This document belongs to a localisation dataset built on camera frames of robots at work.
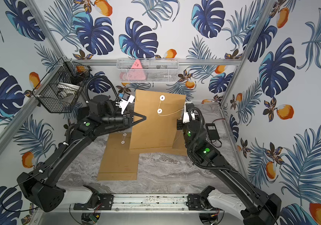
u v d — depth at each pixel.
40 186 0.38
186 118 0.57
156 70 1.00
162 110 0.64
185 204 0.74
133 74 0.90
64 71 0.90
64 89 0.89
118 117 0.58
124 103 0.58
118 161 0.89
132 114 0.59
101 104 0.52
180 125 0.61
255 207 0.39
